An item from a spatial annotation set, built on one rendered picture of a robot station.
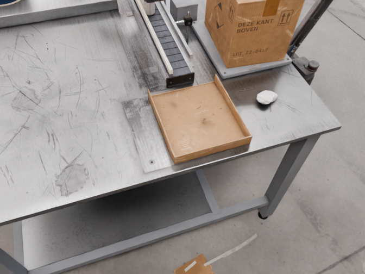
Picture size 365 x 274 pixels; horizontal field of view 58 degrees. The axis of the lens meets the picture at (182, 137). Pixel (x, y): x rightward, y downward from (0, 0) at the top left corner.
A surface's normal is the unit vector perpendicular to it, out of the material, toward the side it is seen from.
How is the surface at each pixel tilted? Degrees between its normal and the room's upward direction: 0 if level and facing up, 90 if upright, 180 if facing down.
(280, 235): 0
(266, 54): 90
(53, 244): 0
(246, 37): 90
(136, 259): 0
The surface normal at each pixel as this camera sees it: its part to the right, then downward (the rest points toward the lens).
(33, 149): 0.03, -0.60
